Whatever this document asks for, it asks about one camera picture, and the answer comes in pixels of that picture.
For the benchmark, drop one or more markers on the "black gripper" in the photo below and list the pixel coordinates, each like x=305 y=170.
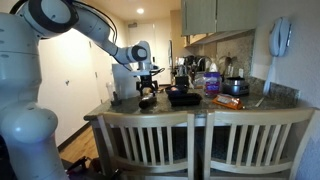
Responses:
x=146 y=81

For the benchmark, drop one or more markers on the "dark bottle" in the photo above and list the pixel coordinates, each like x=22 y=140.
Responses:
x=147 y=102

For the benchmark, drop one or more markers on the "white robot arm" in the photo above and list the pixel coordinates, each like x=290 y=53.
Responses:
x=27 y=129

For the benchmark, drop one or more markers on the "black plastic tray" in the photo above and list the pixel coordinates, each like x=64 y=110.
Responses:
x=188 y=99

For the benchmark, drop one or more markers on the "dark bowl with food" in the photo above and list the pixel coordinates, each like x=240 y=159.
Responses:
x=176 y=90

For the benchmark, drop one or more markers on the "wooden chair near robot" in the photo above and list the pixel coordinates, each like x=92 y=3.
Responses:
x=150 y=146

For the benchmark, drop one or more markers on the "clear jar with purple lid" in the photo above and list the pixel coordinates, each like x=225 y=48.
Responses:
x=212 y=81

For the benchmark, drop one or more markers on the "orange snack package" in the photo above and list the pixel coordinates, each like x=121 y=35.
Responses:
x=228 y=101

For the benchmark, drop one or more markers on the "black rice cooker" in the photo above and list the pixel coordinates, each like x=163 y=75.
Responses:
x=235 y=86

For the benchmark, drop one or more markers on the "white wall phone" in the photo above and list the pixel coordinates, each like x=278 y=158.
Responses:
x=279 y=39

